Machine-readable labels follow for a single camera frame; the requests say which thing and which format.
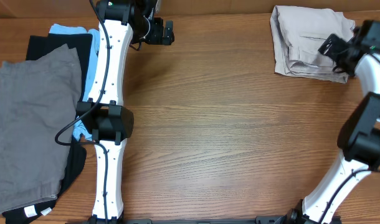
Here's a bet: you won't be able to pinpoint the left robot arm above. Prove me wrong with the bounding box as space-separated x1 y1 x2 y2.
77 0 174 223

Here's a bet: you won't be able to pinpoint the beige cotton shorts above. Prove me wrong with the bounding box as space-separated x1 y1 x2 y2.
270 6 356 83

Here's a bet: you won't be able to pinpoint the light blue shirt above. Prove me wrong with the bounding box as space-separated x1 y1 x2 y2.
49 24 100 141

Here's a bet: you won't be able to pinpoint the grey shorts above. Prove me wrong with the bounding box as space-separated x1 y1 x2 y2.
0 45 82 213

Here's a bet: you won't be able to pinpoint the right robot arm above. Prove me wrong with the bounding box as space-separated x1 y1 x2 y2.
281 20 380 223

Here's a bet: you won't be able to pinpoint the black garment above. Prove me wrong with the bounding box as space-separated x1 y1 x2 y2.
2 34 93 224

